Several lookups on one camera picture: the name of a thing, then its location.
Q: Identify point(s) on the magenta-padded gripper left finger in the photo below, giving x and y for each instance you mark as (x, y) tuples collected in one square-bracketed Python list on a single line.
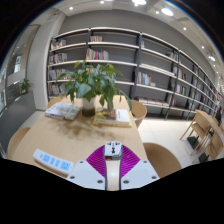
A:
[(85, 173)]

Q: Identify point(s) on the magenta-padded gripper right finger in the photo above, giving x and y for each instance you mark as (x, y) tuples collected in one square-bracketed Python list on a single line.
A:
[(140, 173)]

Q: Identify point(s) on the white charger block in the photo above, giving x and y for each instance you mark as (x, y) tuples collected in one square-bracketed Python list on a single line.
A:
[(113, 150)]

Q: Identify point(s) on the round-backed wooden chair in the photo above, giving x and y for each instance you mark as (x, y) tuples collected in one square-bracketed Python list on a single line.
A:
[(16, 143), (163, 160), (140, 111), (53, 101)]

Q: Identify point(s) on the white power strip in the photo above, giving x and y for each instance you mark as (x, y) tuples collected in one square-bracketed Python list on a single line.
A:
[(51, 161)]

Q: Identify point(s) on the yellow-covered book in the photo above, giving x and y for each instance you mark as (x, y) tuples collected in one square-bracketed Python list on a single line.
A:
[(113, 117)]

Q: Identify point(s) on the white-covered book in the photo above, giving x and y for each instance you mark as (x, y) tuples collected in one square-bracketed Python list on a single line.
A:
[(61, 111)]

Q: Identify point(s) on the slatted wooden chair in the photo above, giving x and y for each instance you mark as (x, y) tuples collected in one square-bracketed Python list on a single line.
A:
[(198, 128), (215, 143)]

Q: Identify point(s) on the large potted green plant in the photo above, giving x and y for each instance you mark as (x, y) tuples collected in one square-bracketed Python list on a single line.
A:
[(86, 85)]

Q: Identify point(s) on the small potted green plant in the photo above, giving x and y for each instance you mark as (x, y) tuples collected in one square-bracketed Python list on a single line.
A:
[(25, 86)]

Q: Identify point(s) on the grey bookshelf unit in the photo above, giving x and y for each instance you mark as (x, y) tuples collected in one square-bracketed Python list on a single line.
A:
[(156, 60)]

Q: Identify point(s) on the ceiling lights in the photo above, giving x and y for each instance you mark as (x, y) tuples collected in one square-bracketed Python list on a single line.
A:
[(166, 11)]

